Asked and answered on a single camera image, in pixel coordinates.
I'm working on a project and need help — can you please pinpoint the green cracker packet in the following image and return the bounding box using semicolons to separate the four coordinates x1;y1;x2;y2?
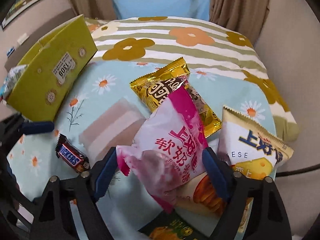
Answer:
138;210;208;240

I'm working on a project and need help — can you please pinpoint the cheese sticks snack bag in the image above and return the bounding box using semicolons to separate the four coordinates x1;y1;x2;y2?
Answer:
176;106;294;218

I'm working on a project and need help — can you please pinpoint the blue white snack bag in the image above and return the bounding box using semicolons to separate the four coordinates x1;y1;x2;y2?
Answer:
1;64;28;101

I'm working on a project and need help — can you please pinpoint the gold chocolate pillow snack bag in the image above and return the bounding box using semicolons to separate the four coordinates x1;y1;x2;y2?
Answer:
130;57;222;137

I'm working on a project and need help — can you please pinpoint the black cable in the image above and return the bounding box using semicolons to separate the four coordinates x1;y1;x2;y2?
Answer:
274;163;320;178

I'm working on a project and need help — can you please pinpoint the yellow-green cardboard box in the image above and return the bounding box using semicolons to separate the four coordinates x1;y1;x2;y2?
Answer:
5;15;97;121

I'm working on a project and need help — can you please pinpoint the pink white marshmallow snack bag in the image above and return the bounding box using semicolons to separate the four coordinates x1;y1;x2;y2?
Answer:
116;87;208;213

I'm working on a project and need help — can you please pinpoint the grey headboard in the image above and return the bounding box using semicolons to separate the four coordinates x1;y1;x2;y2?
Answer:
4;9;75;72

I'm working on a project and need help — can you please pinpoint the striped floral quilt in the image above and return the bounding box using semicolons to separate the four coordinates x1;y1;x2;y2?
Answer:
86;16;299;141

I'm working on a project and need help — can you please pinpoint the pink layered cake packet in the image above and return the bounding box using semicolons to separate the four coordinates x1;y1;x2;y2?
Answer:
79;98;145;166

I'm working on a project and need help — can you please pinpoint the snickers bar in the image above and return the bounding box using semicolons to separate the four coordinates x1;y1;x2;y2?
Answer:
55;134;91;173

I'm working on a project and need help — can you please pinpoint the right brown curtain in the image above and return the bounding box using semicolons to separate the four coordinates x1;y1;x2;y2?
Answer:
209;0;269;44

